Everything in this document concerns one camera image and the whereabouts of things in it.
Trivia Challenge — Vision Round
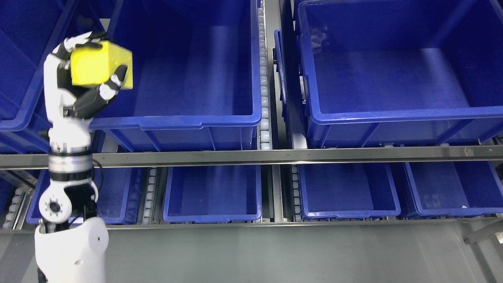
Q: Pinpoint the lower blue bin left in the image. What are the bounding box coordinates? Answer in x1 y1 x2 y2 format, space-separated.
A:
26 168 145 224

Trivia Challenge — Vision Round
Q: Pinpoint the yellow foam block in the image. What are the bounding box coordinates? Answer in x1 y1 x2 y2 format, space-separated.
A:
70 40 134 90

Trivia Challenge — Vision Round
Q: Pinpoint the steel shelf rack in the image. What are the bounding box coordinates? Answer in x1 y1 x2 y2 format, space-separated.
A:
0 0 503 244

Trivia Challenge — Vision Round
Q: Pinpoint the white robot forearm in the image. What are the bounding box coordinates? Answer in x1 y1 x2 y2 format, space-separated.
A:
35 147 108 283

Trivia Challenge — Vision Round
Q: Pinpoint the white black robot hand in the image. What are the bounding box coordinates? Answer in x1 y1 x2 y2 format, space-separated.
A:
43 30 128 153

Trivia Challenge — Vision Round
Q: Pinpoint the lower blue bin right centre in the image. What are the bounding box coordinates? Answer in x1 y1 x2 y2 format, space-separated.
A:
298 163 401 221

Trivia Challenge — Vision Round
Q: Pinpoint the large blue bin middle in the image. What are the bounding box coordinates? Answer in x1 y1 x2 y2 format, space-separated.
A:
90 0 262 152

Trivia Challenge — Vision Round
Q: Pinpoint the large blue bin left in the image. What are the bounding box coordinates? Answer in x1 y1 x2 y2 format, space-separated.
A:
0 0 99 154

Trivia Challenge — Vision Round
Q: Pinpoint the large blue bin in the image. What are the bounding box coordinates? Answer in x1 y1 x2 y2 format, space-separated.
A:
90 0 262 152
292 0 503 149
0 0 99 154

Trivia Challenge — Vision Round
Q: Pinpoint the lower blue bin far right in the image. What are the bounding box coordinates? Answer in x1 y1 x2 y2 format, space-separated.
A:
390 161 503 220

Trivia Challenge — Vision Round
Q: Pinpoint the large blue bin right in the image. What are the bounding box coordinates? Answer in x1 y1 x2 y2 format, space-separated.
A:
292 0 503 149

